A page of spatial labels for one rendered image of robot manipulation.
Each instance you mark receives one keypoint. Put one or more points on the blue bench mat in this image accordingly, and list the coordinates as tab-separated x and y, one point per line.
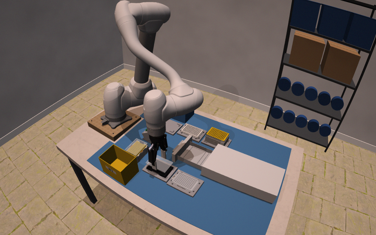
215	208

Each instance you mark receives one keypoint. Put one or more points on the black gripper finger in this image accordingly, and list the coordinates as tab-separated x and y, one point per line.
163	147
152	153

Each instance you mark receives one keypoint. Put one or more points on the black assay plate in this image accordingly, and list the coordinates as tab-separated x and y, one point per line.
159	172

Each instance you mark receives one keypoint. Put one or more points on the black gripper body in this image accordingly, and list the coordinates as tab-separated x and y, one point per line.
156	140

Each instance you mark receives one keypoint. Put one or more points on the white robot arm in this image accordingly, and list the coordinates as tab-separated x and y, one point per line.
157	107

